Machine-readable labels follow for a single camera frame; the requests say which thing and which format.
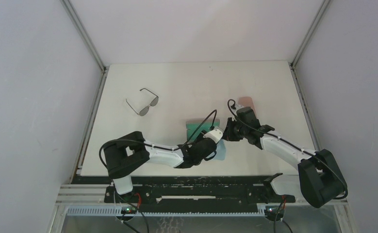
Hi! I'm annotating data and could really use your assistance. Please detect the pink glasses case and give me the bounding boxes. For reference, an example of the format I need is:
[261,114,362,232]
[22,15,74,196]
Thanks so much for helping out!
[238,97,257,115]

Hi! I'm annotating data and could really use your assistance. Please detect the small light blue cloth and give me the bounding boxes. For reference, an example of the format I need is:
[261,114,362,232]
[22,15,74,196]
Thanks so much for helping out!
[212,140,227,161]

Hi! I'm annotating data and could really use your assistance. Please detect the grey marbled glasses case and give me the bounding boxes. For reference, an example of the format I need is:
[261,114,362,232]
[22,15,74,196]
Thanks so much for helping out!
[185,118,220,141]

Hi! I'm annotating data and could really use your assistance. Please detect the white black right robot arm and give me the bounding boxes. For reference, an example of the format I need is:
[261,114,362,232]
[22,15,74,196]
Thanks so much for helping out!
[223,100,348,208]

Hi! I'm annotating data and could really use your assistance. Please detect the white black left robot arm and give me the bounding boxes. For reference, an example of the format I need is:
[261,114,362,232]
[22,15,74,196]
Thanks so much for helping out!
[99,128,223,195]

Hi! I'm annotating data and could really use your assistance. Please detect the black right camera cable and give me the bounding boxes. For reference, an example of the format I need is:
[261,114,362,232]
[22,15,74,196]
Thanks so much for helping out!
[227,98,349,200]

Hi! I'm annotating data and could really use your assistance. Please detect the black camera cable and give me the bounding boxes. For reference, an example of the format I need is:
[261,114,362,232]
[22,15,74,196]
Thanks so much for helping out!
[99,109,218,171]
[227,98,349,200]

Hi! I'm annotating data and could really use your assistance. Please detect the black left camera cable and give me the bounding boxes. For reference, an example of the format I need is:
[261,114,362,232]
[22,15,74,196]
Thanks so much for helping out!
[99,109,218,171]

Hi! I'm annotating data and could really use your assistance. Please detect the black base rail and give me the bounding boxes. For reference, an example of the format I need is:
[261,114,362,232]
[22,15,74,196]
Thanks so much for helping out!
[103,175,296,214]

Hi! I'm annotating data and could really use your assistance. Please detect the black frame grey sunglasses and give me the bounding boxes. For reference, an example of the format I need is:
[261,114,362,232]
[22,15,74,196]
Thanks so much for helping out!
[125,87,160,117]

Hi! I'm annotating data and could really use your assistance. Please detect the aluminium frame post right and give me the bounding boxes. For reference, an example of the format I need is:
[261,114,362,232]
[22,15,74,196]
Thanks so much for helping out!
[290,0,333,70]

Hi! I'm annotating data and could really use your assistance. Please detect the aluminium frame post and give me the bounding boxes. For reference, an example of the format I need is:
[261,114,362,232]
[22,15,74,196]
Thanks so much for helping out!
[60,0,107,73]
[290,0,333,70]

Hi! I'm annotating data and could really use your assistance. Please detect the aluminium frame post left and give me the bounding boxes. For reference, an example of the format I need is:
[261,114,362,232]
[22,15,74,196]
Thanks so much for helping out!
[60,0,107,73]

